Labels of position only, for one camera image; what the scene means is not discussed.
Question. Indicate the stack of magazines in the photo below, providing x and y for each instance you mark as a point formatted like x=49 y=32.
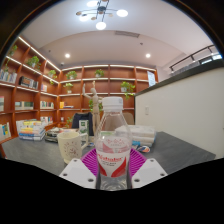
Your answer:
x=53 y=134

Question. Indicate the tall green white carton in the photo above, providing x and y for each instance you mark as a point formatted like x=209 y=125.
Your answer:
x=83 y=126

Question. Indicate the wooden wall shelf unit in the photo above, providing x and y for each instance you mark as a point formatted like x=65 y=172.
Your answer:
x=30 y=90

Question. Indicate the ceiling air vent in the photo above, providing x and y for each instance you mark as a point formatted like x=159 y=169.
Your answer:
x=127 y=34

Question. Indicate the small colourful packet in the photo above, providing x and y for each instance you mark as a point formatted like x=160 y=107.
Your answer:
x=144 y=149

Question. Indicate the white wall switch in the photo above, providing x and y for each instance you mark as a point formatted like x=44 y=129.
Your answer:
x=146 y=110

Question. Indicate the stack of colourful books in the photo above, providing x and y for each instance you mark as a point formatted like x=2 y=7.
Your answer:
x=30 y=130

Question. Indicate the clear plastic water bottle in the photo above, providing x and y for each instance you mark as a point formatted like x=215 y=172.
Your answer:
x=112 y=146

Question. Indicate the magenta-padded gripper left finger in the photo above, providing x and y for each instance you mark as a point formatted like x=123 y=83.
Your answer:
x=77 y=171

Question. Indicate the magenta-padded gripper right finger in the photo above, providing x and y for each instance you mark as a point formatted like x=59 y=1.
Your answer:
x=148 y=171

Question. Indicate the recessed ceiling light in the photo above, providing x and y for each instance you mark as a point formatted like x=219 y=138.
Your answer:
x=147 y=55
x=67 y=55

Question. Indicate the beige chair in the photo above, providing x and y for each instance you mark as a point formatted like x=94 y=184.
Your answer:
x=128 y=118

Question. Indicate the black ceiling track rail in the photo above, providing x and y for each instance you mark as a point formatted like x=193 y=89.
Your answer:
x=191 y=56

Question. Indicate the dark chair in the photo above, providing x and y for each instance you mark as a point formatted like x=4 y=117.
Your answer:
x=81 y=121

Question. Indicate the branched ceiling lamp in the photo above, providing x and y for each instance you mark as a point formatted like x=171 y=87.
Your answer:
x=101 y=13

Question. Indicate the cream ceramic mug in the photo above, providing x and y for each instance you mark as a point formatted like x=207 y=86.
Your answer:
x=69 y=146

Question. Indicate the wooden artist mannequin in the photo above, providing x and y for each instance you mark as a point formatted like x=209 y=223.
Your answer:
x=95 y=100

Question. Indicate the blue-printed white tissue pack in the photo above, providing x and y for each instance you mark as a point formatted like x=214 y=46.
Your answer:
x=143 y=140

